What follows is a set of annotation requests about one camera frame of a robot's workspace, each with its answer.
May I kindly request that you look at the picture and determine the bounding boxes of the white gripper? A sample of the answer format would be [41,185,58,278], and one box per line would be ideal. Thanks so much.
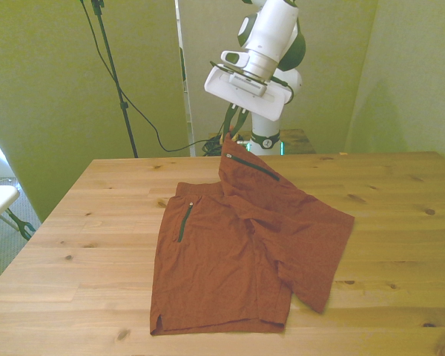
[203,68,294,138]

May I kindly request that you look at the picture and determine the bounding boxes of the black tripod camera cable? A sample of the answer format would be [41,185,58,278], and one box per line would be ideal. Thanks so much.
[79,0,223,154]

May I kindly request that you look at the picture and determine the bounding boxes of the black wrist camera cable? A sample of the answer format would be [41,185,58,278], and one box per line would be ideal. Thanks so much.
[207,59,297,142]

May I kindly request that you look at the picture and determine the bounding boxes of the yellow emergency stop box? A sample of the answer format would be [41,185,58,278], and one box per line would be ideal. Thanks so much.
[219,133,245,146]

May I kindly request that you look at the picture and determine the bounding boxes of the white door frame strip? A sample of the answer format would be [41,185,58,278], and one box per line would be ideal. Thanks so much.
[174,0,196,157]

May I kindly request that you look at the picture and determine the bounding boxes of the rust red shorts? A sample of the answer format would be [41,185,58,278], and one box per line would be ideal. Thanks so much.
[149,133,356,337]

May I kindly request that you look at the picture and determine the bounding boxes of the black tripod pole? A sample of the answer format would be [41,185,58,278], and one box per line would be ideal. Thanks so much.
[90,0,139,159]

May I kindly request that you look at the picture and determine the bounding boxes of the silver wrist camera bar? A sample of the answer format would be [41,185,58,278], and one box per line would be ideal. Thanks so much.
[222,66,270,99]

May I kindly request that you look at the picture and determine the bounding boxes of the coiled black cables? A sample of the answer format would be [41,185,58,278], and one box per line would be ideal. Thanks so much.
[202,135,251,157]

